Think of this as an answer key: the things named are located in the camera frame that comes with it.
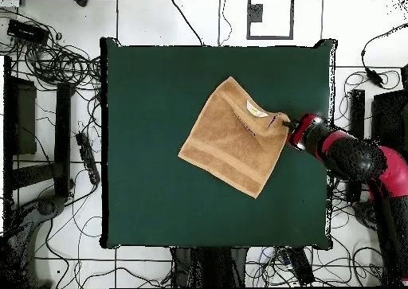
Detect tan terry towel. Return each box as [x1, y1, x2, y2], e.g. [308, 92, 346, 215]
[177, 76, 292, 199]

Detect dark flat panel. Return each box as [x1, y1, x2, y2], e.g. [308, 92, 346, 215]
[3, 56, 38, 157]
[371, 89, 408, 148]

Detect black upright stand beam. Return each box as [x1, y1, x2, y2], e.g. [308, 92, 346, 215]
[347, 89, 367, 137]

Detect gray tripod base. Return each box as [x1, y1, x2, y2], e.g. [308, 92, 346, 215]
[6, 195, 68, 288]
[352, 201, 379, 230]

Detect small gray square plate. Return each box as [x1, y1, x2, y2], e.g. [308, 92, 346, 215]
[249, 3, 265, 23]

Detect black power strip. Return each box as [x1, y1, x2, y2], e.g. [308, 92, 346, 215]
[75, 131, 101, 186]
[284, 247, 316, 287]

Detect dark green table cloth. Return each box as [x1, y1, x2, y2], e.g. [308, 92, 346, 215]
[100, 37, 337, 250]

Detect black table base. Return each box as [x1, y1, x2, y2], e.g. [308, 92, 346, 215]
[171, 246, 248, 288]

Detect black box device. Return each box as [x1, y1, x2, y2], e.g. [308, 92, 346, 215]
[6, 18, 51, 45]

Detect gray square floor frame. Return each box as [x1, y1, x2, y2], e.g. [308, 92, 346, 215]
[246, 0, 295, 41]

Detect black power adapter with cable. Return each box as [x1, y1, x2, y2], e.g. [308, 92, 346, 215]
[360, 22, 408, 88]

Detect thin black cable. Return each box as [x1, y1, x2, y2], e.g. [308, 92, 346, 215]
[218, 0, 233, 47]

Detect long black cable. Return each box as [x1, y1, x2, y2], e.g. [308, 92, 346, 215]
[171, 0, 204, 47]

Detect black stand frame beam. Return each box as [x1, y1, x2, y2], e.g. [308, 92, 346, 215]
[12, 83, 76, 198]

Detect tangled black cables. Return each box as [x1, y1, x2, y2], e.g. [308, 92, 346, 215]
[0, 8, 103, 92]

